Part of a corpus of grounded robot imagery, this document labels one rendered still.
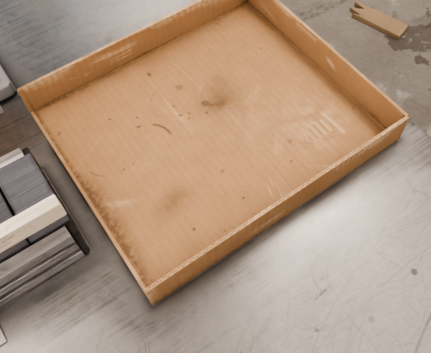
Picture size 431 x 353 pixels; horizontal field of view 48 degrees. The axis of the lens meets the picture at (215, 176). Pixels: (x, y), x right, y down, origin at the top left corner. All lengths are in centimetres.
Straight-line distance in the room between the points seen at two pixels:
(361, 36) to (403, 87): 25
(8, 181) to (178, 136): 17
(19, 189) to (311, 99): 31
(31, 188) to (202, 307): 18
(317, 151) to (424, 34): 146
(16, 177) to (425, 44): 163
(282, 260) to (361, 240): 8
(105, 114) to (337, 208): 26
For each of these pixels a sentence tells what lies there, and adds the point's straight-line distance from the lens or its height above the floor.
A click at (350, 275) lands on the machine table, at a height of 83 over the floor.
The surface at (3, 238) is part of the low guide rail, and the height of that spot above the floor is 91.
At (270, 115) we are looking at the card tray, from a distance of 52.
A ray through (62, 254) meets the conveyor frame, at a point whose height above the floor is 86.
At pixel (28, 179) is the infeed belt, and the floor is 88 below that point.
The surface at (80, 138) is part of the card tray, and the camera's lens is 53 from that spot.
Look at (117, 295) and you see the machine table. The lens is 45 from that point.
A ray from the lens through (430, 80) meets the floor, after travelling 179.
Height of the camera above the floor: 125
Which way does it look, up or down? 60 degrees down
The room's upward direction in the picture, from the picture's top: 2 degrees counter-clockwise
